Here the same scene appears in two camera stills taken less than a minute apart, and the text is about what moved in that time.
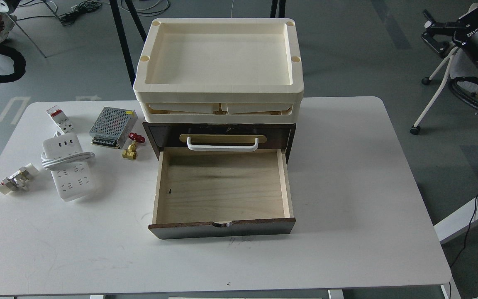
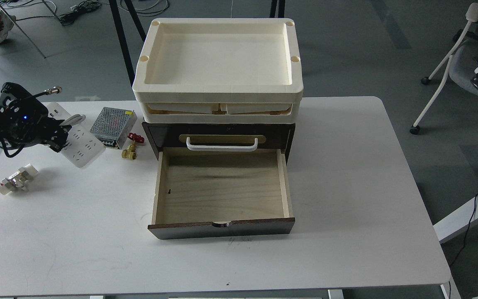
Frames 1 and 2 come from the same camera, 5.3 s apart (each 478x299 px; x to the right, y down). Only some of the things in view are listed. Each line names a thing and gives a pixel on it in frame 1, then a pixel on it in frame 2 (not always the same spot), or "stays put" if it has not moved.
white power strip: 63,155 -> 83,145
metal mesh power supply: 112,127 stays put
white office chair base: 415,129 stays put
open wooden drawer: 213,192 stays put
